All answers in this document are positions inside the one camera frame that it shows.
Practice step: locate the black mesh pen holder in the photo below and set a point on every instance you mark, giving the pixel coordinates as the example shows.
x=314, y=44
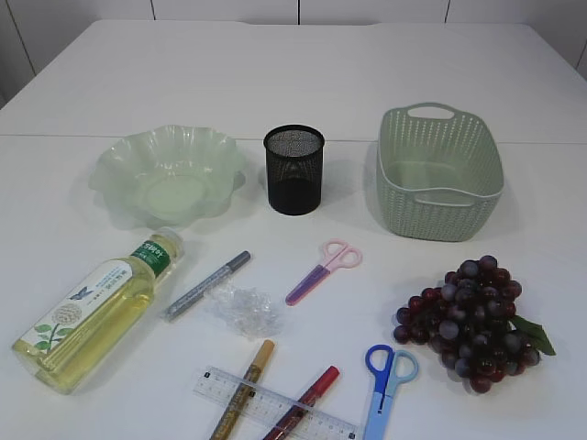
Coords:
x=294, y=168

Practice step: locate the yellow tea plastic bottle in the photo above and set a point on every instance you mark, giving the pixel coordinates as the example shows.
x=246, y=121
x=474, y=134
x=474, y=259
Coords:
x=75, y=336

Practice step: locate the clear plastic ruler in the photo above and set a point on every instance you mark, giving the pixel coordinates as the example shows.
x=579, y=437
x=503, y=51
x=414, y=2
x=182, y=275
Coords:
x=266, y=407

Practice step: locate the gold marker pen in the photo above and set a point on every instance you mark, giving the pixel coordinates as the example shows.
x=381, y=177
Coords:
x=230, y=416

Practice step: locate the pink purple scissors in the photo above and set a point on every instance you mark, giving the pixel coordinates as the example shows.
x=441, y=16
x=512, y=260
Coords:
x=337, y=254

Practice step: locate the green wavy plastic plate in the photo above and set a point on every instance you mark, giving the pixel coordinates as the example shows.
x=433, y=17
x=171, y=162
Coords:
x=169, y=176

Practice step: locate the red marker pen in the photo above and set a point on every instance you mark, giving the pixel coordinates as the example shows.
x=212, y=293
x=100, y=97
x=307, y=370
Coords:
x=297, y=412

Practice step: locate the purple artificial grape bunch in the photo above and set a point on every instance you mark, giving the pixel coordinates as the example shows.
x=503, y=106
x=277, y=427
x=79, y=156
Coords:
x=471, y=322

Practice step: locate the silver marker pen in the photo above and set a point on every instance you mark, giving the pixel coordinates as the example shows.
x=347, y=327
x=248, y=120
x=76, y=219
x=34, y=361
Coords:
x=199, y=291

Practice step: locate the green plastic woven basket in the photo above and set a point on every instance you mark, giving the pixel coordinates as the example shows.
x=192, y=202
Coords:
x=437, y=178

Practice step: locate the blue scissors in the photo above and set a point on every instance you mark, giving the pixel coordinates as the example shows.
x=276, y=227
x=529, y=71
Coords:
x=387, y=382

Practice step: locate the clear plastic sheet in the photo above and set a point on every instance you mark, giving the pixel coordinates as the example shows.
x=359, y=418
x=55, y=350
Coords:
x=247, y=312

